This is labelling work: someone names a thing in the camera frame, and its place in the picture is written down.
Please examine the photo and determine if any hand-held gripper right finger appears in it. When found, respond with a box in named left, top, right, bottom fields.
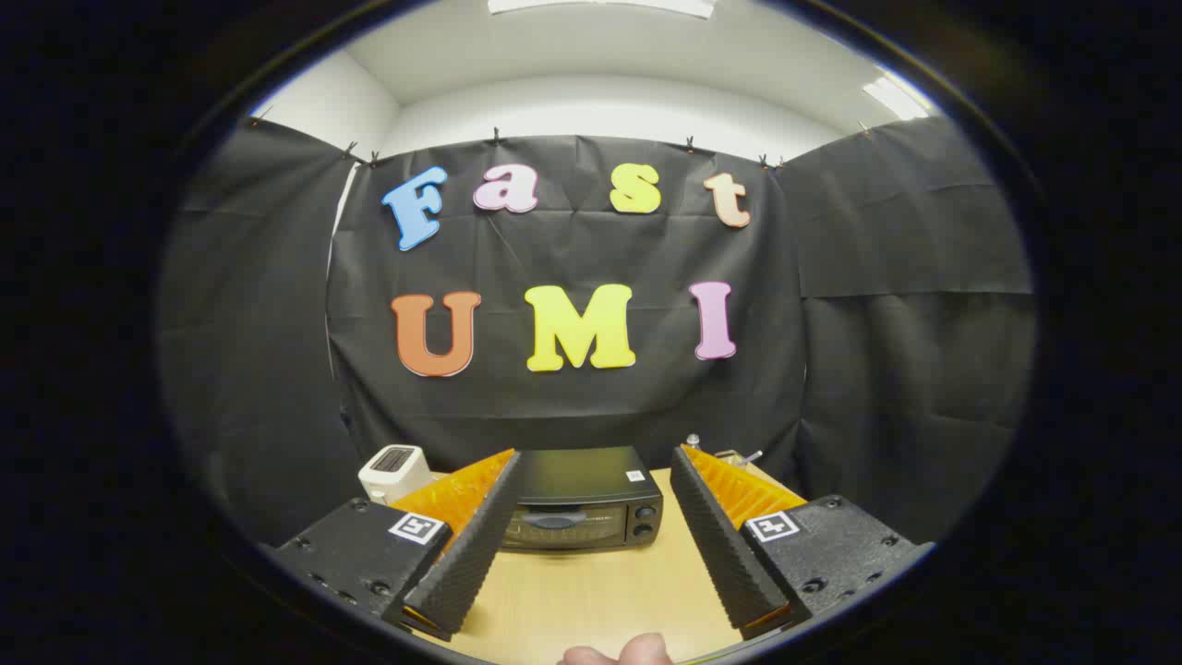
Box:
left=669, top=444, right=935, bottom=641

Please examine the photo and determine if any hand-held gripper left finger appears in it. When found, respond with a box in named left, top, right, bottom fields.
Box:
left=272, top=450, right=523, bottom=643

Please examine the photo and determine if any black toaster oven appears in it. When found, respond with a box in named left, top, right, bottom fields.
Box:
left=503, top=447, right=664, bottom=552

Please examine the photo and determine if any white toaster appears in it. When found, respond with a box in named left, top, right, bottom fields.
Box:
left=358, top=444, right=435, bottom=505

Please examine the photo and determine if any short ceiling light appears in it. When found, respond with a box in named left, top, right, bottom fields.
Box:
left=863, top=74, right=930, bottom=121

